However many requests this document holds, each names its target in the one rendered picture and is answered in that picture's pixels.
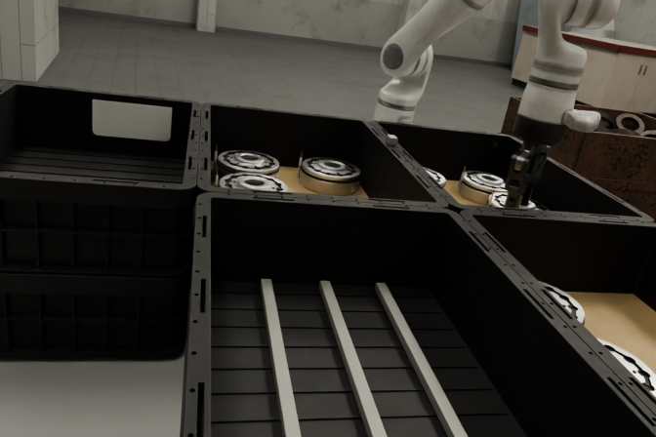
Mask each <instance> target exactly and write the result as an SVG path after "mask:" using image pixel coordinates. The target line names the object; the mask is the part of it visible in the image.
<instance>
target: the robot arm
mask: <svg viewBox="0 0 656 437"><path fill-rule="evenodd" d="M490 1H491V0H429V1H428V2H427V4H426V5H425V6H424V7H423V8H422V9H421V10H420V11H419V13H418V14H417V15H416V16H415V17H413V18H412V19H410V20H409V21H408V22H407V23H406V24H405V25H404V26H402V27H401V28H400V29H399V30H398V31H397V32H396V33H394V34H393V35H392V37H391V38H390V39H389V40H388V41H387V43H386V44H385V46H384V47H383V49H382V51H381V57H380V63H381V67H382V69H383V71H384V72H385V73H386V74H388V75H390V76H392V79H391V80H390V81H389V83H388V84H386V85H385V87H383V88H382V89H381V90H380V92H379V96H378V100H377V105H376V109H375V114H374V118H373V121H374V120H376V121H386V122H395V123H404V124H412V121H413V117H414V113H415V109H416V106H417V103H418V101H419V100H420V98H421V97H422V95H423V93H424V90H425V87H426V84H427V81H428V78H429V75H430V71H431V65H432V58H433V52H432V47H431V44H432V43H433V42H434V41H436V40H437V39H438V38H439V37H441V36H442V35H444V34H445V33H447V32H449V31H450V30H452V29H454V28H455V27H457V26H459V25H461V24H462V23H464V22H465V21H467V20H469V19H470V18H472V17H473V16H475V15H476V14H477V13H478V12H479V11H481V10H482V9H483V8H484V7H485V6H486V5H487V4H488V3H489V2H490ZM619 6H620V0H538V40H537V50H536V55H535V59H534V62H533V66H532V69H531V73H530V76H529V80H528V83H527V85H526V87H525V90H524V92H523V95H522V98H521V101H520V105H519V108H518V112H517V114H516V118H515V121H514V125H513V129H512V132H513V134H514V135H515V136H517V137H519V138H522V139H523V144H522V146H521V148H518V149H517V151H516V153H515V155H513V156H512V159H511V164H510V168H509V172H508V177H507V181H506V185H505V190H507V191H508V195H507V198H506V202H505V205H504V208H516V209H519V207H520V205H523V206H528V203H529V200H530V197H531V194H532V190H533V187H532V186H535V185H536V184H537V181H539V179H540V178H541V174H542V172H543V169H544V166H545V163H546V160H547V158H548V155H549V152H550V151H551V147H550V146H548V145H559V144H561V143H562V142H563V139H564V136H565V133H566V130H567V126H568V127H569V128H570V129H572V130H575V131H579V132H583V133H590V132H592V131H593V130H595V129H596V128H597V127H598V124H599V121H600V114H599V113H598V112H595V111H585V110H576V109H573V108H574V104H575V98H576V94H577V89H578V87H579V83H580V80H581V77H582V74H583V71H584V68H585V65H586V61H587V52H586V51H585V50H584V49H582V48H580V47H578V46H576V45H573V44H571V43H568V42H566V41H565V40H564V39H563V37H562V34H561V26H562V25H567V26H573V27H580V28H585V29H599V28H602V27H604V26H606V25H607V24H609V23H610V22H611V21H612V20H613V19H614V17H615V16H616V14H617V12H618V9H619ZM516 179H517V180H519V186H517V185H514V182H515V180H516Z"/></svg>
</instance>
